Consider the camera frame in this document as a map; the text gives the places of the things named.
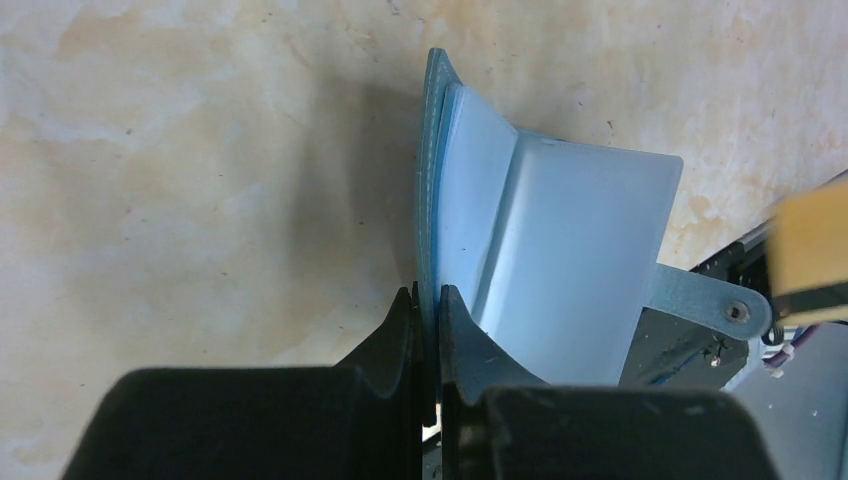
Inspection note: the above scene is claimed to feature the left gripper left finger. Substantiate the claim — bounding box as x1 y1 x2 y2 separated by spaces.
331 287 422 479

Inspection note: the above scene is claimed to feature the gold credit card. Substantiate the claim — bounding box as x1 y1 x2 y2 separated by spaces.
767 179 847 326

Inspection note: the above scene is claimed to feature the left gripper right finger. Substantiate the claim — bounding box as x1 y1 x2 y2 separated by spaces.
438 285 546 479

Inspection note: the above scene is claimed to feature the blue card holder wallet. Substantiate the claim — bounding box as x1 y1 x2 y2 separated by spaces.
415 47 774 425

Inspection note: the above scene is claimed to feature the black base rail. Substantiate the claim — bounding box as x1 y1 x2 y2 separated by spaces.
619 220 847 389

